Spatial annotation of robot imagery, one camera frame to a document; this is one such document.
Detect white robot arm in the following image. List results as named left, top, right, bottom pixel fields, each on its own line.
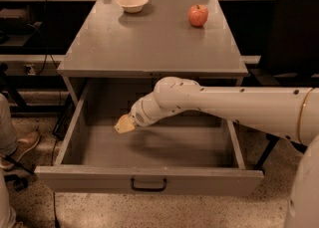
left=115, top=77, right=319, bottom=228

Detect open grey top drawer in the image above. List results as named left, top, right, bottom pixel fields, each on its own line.
left=36, top=79, right=264, bottom=196

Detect grey metal cabinet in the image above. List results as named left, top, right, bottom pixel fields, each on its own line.
left=58, top=0, right=248, bottom=101

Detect brown leather shoe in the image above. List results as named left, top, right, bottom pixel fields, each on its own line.
left=0, top=130, right=41, bottom=170

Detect grey trouser leg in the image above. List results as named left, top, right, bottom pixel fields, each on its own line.
left=0, top=94, right=18, bottom=155

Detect white bowl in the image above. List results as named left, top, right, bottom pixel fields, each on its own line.
left=116, top=0, right=149, bottom=13

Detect red apple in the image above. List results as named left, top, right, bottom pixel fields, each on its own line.
left=187, top=4, right=208, bottom=27

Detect black office chair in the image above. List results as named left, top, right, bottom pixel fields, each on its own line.
left=248, top=0, right=319, bottom=173

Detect black drawer handle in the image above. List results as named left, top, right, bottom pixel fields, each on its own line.
left=131, top=178, right=167, bottom=192

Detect black power cable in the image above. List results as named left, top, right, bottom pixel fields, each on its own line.
left=27, top=0, right=62, bottom=77

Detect white wall power outlet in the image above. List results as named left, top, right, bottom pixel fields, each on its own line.
left=24, top=64, right=36, bottom=76

